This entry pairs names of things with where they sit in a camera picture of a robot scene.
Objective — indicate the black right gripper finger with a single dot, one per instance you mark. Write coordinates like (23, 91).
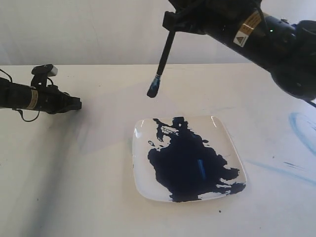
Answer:
(175, 22)

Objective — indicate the black paintbrush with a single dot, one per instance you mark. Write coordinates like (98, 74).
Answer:
(154, 87)

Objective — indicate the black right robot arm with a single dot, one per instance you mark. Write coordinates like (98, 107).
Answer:
(286, 51)

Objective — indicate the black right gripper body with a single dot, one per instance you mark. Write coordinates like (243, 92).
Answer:
(234, 23)

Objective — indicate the white square plate blue paint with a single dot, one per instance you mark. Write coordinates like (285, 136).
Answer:
(185, 159)

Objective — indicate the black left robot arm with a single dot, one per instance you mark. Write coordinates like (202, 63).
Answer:
(18, 96)

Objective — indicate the white paper sheet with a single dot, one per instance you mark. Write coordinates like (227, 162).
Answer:
(110, 117)

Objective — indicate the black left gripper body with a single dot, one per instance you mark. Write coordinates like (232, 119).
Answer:
(51, 100)

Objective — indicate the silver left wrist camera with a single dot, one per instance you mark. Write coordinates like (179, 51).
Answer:
(41, 74)

